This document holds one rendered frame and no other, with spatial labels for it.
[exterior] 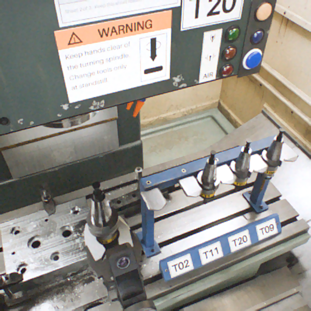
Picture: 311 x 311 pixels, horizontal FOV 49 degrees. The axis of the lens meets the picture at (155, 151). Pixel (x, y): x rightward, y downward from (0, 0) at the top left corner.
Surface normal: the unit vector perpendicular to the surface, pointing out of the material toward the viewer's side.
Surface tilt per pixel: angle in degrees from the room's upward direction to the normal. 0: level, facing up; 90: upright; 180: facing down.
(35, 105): 90
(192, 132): 0
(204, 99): 90
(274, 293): 7
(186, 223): 0
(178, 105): 90
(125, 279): 62
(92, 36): 90
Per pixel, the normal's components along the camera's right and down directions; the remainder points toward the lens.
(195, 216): 0.00, -0.71
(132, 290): 0.31, 0.25
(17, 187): 0.40, 0.65
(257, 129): -0.38, -0.53
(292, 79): -0.92, 0.28
